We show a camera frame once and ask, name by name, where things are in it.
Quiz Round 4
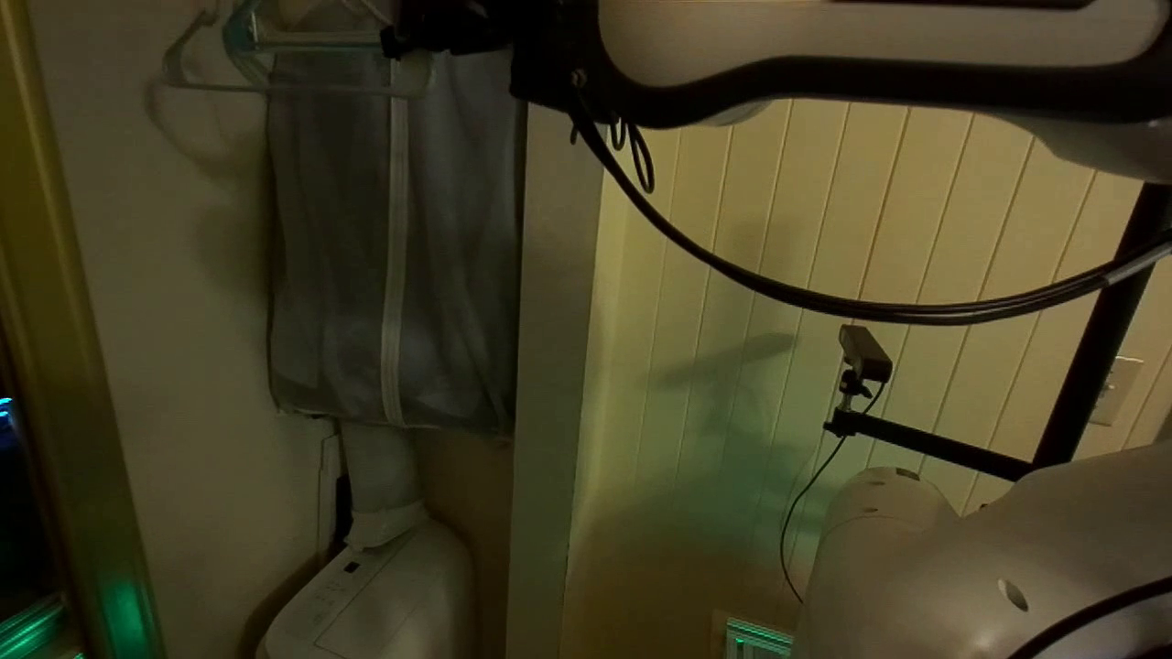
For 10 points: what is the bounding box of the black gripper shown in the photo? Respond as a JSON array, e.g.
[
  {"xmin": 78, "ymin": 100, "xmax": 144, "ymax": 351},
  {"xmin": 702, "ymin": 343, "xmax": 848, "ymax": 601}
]
[{"xmin": 380, "ymin": 0, "xmax": 520, "ymax": 61}]

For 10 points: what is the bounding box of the grey hanging garment bag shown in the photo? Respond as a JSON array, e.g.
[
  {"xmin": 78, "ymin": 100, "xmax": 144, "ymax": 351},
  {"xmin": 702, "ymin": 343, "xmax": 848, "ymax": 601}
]
[{"xmin": 262, "ymin": 46, "xmax": 523, "ymax": 440}]

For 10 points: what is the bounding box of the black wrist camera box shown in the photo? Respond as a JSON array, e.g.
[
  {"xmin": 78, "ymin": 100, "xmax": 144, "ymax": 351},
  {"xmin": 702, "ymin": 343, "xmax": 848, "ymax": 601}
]
[{"xmin": 507, "ymin": 0, "xmax": 615, "ymax": 126}]

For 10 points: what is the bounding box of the thin black looped cable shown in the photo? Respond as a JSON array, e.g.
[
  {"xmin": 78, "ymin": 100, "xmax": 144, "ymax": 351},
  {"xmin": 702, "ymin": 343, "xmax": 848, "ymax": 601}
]
[{"xmin": 605, "ymin": 115, "xmax": 660, "ymax": 197}]

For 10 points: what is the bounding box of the pale wire coat hanger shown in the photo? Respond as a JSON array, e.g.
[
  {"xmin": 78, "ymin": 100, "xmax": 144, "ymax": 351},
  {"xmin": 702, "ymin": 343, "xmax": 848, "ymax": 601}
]
[{"xmin": 146, "ymin": 11, "xmax": 277, "ymax": 107}]

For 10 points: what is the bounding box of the white exhaust hose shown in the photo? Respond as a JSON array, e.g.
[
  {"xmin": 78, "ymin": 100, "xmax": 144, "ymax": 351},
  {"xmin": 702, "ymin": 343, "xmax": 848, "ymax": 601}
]
[{"xmin": 337, "ymin": 419, "xmax": 431, "ymax": 551}]

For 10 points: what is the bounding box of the thick black cable bundle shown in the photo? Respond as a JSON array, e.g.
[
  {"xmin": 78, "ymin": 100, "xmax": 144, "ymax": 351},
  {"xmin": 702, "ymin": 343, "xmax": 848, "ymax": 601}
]
[{"xmin": 568, "ymin": 107, "xmax": 1172, "ymax": 329}]

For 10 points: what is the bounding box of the wooden door frame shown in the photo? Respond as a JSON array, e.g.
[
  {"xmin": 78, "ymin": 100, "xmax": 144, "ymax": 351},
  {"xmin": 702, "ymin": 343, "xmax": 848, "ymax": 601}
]
[{"xmin": 0, "ymin": 0, "xmax": 168, "ymax": 659}]

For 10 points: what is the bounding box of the black camera on stand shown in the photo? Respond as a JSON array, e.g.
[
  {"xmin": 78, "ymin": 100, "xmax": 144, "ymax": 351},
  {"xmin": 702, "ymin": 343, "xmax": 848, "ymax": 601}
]
[{"xmin": 836, "ymin": 319, "xmax": 898, "ymax": 409}]

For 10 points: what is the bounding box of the thin camera cable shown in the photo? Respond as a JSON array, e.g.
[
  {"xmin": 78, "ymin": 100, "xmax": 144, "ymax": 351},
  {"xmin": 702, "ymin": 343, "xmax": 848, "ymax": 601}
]
[{"xmin": 777, "ymin": 430, "xmax": 852, "ymax": 604}]

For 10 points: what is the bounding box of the black camera stand pole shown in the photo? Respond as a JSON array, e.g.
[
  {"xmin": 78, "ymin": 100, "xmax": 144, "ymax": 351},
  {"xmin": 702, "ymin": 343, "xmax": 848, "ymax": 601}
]
[{"xmin": 820, "ymin": 180, "xmax": 1172, "ymax": 487}]

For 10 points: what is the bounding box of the white wall switch plate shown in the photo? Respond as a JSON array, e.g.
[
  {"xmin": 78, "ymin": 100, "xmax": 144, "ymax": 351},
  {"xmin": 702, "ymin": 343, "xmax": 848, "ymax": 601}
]
[{"xmin": 1086, "ymin": 351, "xmax": 1150, "ymax": 434}]

